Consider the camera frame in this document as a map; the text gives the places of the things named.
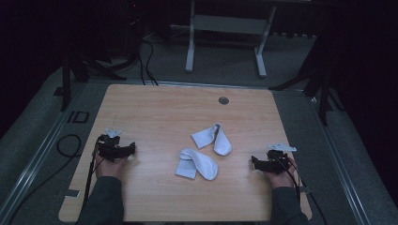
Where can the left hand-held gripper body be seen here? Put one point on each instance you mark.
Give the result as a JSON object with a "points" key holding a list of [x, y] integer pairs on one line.
{"points": [[109, 147]]}

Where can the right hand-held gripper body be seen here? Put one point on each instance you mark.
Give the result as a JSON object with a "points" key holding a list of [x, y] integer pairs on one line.
{"points": [[278, 162]]}

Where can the white sock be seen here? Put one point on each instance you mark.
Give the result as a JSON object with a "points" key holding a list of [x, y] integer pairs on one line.
{"points": [[197, 164], [210, 139]]}

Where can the person's right hand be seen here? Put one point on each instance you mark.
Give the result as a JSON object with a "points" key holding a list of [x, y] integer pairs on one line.
{"points": [[283, 179]]}

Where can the person's left hand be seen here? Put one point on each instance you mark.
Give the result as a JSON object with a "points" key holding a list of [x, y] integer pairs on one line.
{"points": [[110, 168]]}

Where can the grey tape strip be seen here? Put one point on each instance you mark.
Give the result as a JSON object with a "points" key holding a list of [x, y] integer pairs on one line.
{"points": [[306, 189]]}

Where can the grey round table grommet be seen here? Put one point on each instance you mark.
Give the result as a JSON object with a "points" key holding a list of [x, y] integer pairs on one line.
{"points": [[223, 100]]}

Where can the black metal stand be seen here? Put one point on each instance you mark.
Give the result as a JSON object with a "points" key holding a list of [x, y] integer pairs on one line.
{"points": [[324, 93], [66, 81]]}

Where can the metal floor rail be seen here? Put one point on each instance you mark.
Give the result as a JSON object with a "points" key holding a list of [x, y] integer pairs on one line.
{"points": [[341, 175], [34, 156]]}

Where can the white metal desk frame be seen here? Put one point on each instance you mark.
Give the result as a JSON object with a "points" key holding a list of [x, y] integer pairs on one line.
{"points": [[230, 24]]}

